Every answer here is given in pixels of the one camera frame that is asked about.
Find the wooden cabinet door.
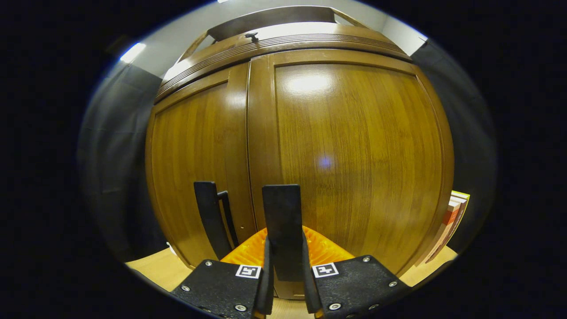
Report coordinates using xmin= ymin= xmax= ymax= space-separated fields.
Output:
xmin=145 ymin=62 xmax=257 ymax=269
xmin=247 ymin=49 xmax=455 ymax=300

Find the wooden ribbed drawer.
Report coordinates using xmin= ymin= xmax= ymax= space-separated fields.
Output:
xmin=155 ymin=22 xmax=410 ymax=103

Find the small ceiling light panel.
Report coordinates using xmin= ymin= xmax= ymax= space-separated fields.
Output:
xmin=120 ymin=42 xmax=147 ymax=63

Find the brown book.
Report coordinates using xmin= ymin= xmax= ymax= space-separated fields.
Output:
xmin=447 ymin=196 xmax=468 ymax=240

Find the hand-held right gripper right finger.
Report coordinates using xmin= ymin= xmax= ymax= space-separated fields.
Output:
xmin=301 ymin=226 xmax=412 ymax=319

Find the beige book with orange band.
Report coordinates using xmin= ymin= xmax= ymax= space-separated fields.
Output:
xmin=416 ymin=200 xmax=462 ymax=266

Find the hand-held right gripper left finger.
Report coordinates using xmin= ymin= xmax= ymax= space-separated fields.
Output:
xmin=171 ymin=226 xmax=275 ymax=319

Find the wooden double-door shoe cabinet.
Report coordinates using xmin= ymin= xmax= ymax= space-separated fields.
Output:
xmin=145 ymin=5 xmax=455 ymax=300

